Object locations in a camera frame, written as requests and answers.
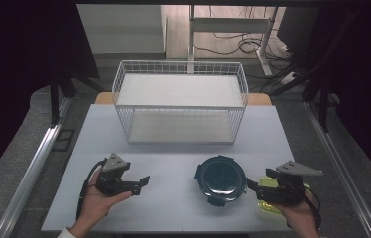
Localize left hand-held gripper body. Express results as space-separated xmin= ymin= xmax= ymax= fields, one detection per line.
xmin=95 ymin=152 xmax=131 ymax=196

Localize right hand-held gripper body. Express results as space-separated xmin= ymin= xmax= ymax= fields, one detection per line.
xmin=256 ymin=161 xmax=324 ymax=206

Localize yellow-green rectangular container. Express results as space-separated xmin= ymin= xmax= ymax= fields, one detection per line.
xmin=257 ymin=176 xmax=311 ymax=216

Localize round container with dark lid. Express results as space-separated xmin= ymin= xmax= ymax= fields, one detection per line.
xmin=193 ymin=154 xmax=249 ymax=208

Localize white wire rack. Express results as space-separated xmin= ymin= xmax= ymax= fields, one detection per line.
xmin=111 ymin=59 xmax=250 ymax=146

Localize person's left hand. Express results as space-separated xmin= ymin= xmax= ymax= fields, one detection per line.
xmin=77 ymin=169 xmax=133 ymax=229

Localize person's right hand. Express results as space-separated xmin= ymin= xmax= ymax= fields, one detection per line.
xmin=272 ymin=191 xmax=320 ymax=237

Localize light wooden table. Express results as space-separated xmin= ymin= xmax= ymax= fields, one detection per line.
xmin=94 ymin=91 xmax=273 ymax=107

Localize black metal stand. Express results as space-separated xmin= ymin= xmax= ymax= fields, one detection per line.
xmin=302 ymin=65 xmax=341 ymax=133
xmin=49 ymin=63 xmax=106 ymax=128

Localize white power strip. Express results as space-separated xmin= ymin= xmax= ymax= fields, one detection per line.
xmin=279 ymin=70 xmax=298 ymax=87

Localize dark curtain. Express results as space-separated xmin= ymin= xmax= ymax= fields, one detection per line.
xmin=301 ymin=6 xmax=371 ymax=184
xmin=0 ymin=0 xmax=100 ymax=192

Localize white cabinet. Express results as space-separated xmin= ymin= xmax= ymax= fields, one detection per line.
xmin=76 ymin=3 xmax=168 ymax=56

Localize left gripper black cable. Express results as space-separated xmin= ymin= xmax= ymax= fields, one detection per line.
xmin=75 ymin=158 xmax=108 ymax=220

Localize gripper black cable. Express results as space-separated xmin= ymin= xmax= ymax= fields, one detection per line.
xmin=302 ymin=185 xmax=322 ymax=230
xmin=75 ymin=158 xmax=108 ymax=220

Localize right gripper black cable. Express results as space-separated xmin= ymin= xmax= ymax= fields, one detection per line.
xmin=302 ymin=185 xmax=322 ymax=230

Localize aluminium rail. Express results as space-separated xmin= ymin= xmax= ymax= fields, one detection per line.
xmin=304 ymin=100 xmax=371 ymax=238
xmin=0 ymin=97 xmax=72 ymax=238

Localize black floor cables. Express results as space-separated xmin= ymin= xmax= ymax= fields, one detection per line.
xmin=194 ymin=5 xmax=307 ymax=97

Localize white desk frame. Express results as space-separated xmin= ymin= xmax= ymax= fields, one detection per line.
xmin=187 ymin=4 xmax=279 ymax=77

